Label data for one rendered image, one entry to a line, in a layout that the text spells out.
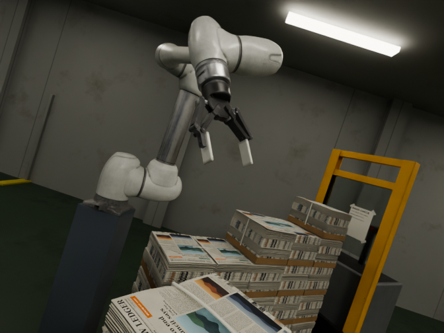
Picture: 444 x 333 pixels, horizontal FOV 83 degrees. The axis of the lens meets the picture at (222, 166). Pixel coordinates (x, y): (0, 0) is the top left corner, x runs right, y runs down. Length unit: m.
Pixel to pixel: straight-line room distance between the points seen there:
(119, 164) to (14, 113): 4.32
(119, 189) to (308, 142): 3.47
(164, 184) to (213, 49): 0.77
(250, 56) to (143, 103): 3.74
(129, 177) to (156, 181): 0.13
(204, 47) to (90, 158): 4.11
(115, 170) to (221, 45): 0.77
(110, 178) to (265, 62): 0.84
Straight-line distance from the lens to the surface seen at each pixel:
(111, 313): 0.67
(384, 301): 2.96
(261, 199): 4.18
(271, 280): 1.89
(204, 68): 0.69
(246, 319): 0.76
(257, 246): 1.70
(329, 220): 2.08
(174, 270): 1.41
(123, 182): 1.26
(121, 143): 4.47
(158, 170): 1.28
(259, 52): 0.78
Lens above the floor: 1.41
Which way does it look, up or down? 2 degrees down
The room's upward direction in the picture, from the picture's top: 18 degrees clockwise
